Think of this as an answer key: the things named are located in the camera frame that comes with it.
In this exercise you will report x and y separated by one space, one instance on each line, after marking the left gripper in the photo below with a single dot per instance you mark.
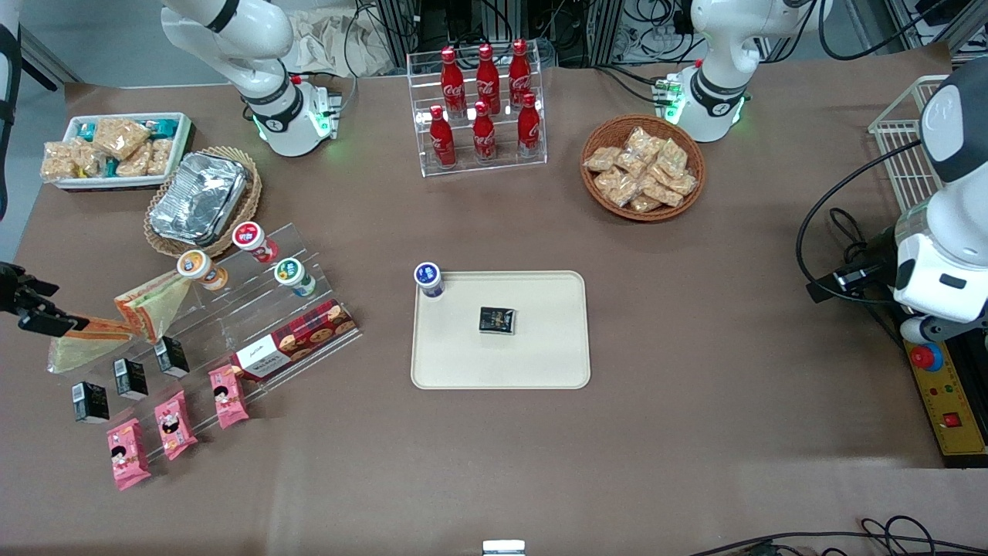
878 255

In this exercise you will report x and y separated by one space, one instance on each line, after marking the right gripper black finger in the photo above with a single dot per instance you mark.
50 323

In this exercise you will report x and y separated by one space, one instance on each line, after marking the triangle sandwich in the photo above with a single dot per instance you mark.
93 351
158 305

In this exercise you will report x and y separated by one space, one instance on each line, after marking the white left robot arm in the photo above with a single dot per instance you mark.
718 77

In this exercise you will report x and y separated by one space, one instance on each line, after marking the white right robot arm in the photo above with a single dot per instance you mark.
262 46

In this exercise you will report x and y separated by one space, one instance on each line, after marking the beige plastic tray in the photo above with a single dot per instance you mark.
548 340

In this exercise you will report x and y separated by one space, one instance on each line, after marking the small black snack box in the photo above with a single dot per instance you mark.
497 321
130 379
171 357
91 403

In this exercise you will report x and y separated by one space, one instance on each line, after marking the yellow emergency stop box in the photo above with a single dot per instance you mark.
953 401

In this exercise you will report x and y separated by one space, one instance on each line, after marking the pink cartoon snack packet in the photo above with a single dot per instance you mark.
128 455
229 397
176 426

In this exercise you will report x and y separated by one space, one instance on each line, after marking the orange lid snack cup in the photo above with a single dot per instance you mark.
197 266

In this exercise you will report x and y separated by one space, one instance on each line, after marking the puffed rice snack packet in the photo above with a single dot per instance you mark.
120 137
645 203
672 158
615 185
133 164
631 164
664 191
160 156
91 160
602 159
640 141
60 162

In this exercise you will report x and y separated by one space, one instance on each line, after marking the clear acrylic step display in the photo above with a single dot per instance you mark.
231 309

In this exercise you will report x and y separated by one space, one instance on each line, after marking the silver foil container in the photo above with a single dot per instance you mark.
199 199

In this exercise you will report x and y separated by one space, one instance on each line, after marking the teal snack packet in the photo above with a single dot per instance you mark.
85 130
164 126

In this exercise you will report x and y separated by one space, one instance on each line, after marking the red lid snack cup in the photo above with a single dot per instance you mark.
251 238

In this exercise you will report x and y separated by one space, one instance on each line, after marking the white plastic bin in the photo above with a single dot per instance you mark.
184 147

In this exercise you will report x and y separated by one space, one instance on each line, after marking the light wicker basket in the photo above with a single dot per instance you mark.
251 201

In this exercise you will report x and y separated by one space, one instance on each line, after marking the green lid snack cup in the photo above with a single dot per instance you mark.
291 272

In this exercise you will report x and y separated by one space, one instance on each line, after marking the red tartan cookie box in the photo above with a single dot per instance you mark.
297 338

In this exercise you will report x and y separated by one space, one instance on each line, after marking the brown table cover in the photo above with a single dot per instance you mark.
695 347

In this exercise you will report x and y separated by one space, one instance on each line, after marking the grey metal beam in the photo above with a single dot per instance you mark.
48 59

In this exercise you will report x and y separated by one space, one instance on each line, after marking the brown wicker basket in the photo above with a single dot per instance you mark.
598 199

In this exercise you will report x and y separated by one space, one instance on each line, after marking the blue lid snack cup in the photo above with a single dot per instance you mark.
428 278

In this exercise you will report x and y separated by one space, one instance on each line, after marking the beige cloth bag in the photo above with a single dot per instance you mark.
324 46

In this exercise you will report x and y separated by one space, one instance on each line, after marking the clear acrylic bottle rack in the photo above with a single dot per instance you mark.
532 160

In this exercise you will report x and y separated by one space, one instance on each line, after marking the red cola bottle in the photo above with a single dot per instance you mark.
452 83
441 140
519 75
529 127
484 135
487 79

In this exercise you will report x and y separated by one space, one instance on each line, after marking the silver device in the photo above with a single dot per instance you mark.
503 548

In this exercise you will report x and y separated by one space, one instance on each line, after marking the black left wrist camera bracket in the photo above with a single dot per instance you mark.
857 276

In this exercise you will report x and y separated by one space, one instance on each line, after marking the aluminium frame rack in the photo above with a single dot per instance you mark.
587 31

